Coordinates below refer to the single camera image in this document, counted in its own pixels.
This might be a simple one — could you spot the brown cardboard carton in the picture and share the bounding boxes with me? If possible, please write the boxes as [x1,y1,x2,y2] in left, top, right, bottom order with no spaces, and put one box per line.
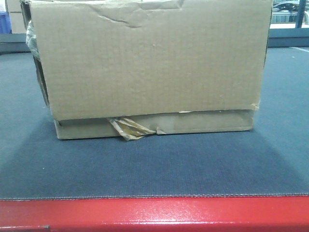
[20,0,272,140]

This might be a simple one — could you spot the dark green conveyor belt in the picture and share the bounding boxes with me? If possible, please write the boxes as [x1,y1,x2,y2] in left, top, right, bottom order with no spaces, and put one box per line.
[0,47,309,200]

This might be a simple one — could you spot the red conveyor front edge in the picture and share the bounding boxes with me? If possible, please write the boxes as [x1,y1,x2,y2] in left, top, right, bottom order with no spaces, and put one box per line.
[0,196,309,232]

